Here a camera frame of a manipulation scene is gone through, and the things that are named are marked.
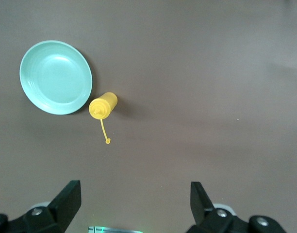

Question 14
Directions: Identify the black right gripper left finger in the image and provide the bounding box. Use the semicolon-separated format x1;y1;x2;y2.
0;180;82;233

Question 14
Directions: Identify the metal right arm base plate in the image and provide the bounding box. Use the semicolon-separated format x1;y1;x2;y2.
87;225;144;233

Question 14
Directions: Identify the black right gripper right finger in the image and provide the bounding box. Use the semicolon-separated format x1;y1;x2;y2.
187;181;289;233

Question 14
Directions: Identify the yellow mustard squeeze bottle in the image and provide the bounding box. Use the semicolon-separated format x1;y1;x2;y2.
88;91;118;145

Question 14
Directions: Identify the brown table cloth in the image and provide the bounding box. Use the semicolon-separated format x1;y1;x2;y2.
0;0;297;233

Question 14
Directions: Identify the green plate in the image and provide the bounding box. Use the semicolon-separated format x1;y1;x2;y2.
19;40;93;116

